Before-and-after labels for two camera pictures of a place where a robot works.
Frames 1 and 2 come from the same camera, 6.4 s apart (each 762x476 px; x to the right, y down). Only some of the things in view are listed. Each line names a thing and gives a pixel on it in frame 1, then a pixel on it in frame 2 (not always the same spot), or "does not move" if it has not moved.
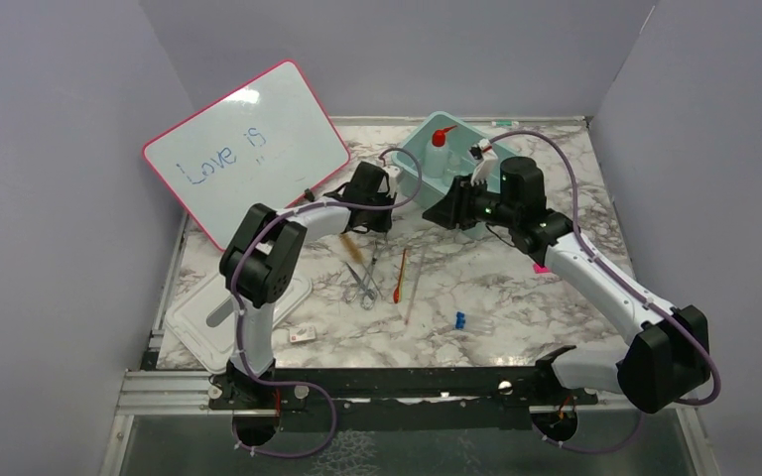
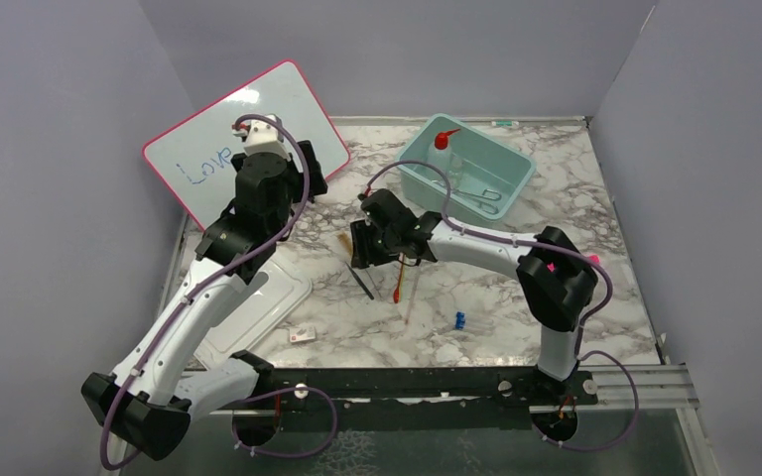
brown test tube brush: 352,249 does not move
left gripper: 381,225 → 317,184
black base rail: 482,400 does not move
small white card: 303,333 does not move
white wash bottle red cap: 437,154 does not move
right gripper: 452,210 → 363,255
